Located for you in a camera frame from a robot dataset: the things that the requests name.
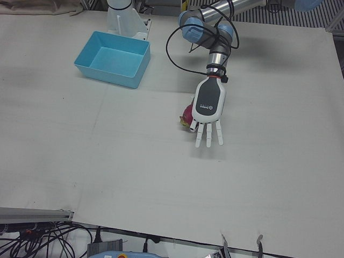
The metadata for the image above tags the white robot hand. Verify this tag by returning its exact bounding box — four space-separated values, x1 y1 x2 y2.
189 76 228 148

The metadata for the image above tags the pink dragon fruit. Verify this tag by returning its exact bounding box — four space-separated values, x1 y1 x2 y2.
179 99 198 132

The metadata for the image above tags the light blue plastic bin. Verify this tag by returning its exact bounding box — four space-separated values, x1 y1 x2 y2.
73 30 151 90

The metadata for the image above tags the grey ribbed block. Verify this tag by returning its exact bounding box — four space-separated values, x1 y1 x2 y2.
87 238 124 253

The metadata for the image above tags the beige cloth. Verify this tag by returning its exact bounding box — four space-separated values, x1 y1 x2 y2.
0 0 84 17

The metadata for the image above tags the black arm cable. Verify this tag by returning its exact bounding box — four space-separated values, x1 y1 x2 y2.
165 0 240 76

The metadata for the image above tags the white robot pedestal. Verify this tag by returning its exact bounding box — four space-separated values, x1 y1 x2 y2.
106 0 153 41

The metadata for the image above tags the aluminium profile rail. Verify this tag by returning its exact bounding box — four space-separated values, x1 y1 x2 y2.
0 206 75 224

